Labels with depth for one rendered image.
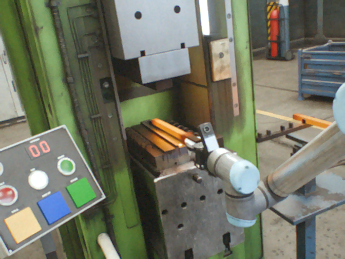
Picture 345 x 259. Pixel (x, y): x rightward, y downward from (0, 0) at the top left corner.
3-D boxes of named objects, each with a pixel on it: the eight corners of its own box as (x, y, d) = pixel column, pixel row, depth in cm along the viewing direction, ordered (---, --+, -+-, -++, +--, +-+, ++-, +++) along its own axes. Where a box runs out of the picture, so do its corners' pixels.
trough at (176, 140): (188, 145, 144) (188, 142, 144) (176, 148, 143) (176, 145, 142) (150, 122, 181) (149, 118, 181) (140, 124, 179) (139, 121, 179)
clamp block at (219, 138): (225, 149, 153) (224, 135, 151) (208, 155, 150) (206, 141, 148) (210, 142, 163) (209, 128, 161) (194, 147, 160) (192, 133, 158)
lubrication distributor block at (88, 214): (100, 220, 148) (94, 191, 144) (86, 225, 146) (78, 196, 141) (98, 216, 151) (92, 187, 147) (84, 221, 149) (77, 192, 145)
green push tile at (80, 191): (97, 196, 116) (85, 176, 116) (78, 207, 111) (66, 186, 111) (94, 197, 117) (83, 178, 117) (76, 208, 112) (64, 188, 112)
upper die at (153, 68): (190, 73, 137) (188, 48, 133) (142, 84, 129) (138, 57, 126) (150, 63, 173) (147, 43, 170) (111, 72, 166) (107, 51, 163)
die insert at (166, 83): (173, 87, 146) (171, 72, 144) (156, 90, 143) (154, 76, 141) (146, 78, 172) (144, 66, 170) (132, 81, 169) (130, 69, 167)
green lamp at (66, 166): (76, 171, 114) (73, 159, 112) (61, 176, 112) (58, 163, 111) (74, 168, 117) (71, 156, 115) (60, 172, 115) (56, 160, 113)
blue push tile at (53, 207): (71, 211, 109) (59, 190, 109) (50, 224, 104) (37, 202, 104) (69, 213, 110) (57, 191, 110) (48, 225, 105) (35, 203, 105)
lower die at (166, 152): (200, 157, 148) (198, 138, 146) (156, 171, 141) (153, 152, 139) (160, 132, 185) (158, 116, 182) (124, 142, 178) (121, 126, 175)
